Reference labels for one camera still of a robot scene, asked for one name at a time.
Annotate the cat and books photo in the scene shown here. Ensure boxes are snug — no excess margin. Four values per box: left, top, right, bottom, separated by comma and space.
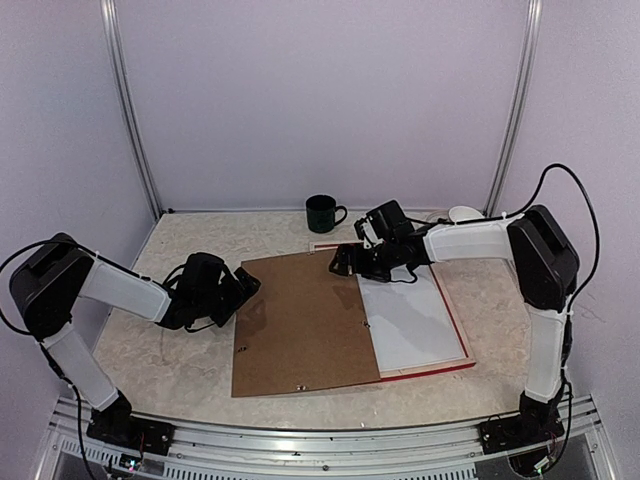
357, 267, 474, 379

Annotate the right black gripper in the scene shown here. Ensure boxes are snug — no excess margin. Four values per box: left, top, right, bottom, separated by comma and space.
328, 238, 399, 282

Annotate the brown cardboard backing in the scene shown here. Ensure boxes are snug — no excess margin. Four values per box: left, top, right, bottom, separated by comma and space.
231, 250, 380, 398

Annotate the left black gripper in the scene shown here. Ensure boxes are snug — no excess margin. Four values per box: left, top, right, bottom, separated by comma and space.
196, 268, 261, 329

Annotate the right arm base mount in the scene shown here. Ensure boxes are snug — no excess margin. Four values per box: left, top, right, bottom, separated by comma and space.
478, 410, 565, 455

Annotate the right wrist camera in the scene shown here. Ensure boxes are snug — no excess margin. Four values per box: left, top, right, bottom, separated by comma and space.
354, 216, 377, 249

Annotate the aluminium front rail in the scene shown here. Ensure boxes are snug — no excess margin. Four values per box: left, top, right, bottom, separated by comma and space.
29, 394, 616, 480

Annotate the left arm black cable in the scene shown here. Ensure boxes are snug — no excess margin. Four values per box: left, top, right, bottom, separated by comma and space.
0, 239, 111, 480

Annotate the aluminium post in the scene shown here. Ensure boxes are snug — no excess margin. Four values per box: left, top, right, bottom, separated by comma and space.
100, 0, 164, 221
483, 0, 543, 215

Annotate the right aluminium post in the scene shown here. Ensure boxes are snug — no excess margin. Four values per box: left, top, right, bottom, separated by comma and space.
483, 0, 543, 215

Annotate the red wooden picture frame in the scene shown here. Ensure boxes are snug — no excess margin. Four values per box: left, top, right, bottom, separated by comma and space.
296, 267, 476, 392

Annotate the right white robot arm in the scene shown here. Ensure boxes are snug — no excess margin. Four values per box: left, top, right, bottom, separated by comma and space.
329, 200, 580, 444

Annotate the white patterned plate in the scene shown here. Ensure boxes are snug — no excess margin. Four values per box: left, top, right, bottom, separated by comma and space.
425, 210, 451, 225

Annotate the left aluminium post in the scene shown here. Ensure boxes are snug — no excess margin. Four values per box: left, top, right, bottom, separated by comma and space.
100, 0, 164, 221

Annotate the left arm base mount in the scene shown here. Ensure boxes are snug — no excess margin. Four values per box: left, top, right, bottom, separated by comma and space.
87, 416, 175, 456

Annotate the dark green mug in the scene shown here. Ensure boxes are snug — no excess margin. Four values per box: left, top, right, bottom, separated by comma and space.
305, 194, 348, 234

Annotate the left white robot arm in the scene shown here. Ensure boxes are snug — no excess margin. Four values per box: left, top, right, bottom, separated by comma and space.
9, 233, 261, 445

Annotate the orange and white bowl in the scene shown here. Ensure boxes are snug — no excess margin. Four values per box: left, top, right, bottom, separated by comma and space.
448, 205, 485, 223

